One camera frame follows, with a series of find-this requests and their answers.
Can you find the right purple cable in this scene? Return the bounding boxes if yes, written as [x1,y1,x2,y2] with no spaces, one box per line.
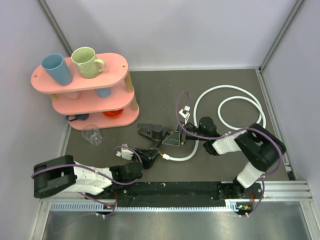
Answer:
[175,91,286,217]

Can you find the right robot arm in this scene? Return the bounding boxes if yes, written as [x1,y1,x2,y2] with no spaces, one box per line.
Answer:
[162,116,287,198]

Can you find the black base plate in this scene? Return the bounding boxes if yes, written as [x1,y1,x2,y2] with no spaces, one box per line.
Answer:
[117,181,238,208]

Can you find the orange bowl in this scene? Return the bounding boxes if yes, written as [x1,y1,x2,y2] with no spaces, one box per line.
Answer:
[102,108,124,119]

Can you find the green ceramic mug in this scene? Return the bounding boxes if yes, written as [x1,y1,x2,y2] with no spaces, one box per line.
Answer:
[71,46,107,79]

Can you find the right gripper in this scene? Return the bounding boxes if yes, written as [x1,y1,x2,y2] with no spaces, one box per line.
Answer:
[163,121,208,146]

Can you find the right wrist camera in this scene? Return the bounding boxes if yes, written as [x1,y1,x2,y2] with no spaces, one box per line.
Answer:
[178,105,190,122]

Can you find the pink cup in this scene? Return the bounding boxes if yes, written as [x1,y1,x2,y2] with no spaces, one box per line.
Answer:
[64,91,82,100]

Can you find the aluminium cable rail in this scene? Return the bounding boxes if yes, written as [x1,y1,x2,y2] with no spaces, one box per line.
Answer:
[49,198,239,213]

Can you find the clear plastic cup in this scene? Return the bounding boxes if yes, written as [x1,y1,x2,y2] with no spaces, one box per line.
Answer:
[81,124,103,146]

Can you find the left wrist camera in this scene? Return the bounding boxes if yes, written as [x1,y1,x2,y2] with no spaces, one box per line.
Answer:
[115,144,134,161]

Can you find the blue tumbler cup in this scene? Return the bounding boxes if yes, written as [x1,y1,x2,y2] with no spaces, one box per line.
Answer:
[41,53,73,86]

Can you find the white shower hose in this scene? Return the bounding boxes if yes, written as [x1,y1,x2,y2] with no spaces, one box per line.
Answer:
[161,84,267,163]

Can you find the small blue cup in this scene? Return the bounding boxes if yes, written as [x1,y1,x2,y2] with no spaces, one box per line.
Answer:
[95,87,111,98]

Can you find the pink three-tier shelf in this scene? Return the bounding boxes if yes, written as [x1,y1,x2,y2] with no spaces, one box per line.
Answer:
[31,53,140,131]

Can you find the blue toy object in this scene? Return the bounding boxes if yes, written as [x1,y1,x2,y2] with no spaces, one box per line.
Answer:
[66,113,89,122]

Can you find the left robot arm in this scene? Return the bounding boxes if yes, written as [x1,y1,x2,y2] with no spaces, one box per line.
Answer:
[31,144,162,199]

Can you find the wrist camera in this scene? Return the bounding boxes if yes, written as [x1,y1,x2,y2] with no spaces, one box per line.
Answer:
[115,144,134,161]
[178,105,190,122]

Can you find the black faucet mixer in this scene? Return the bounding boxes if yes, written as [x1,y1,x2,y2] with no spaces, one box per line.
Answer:
[137,123,174,149]

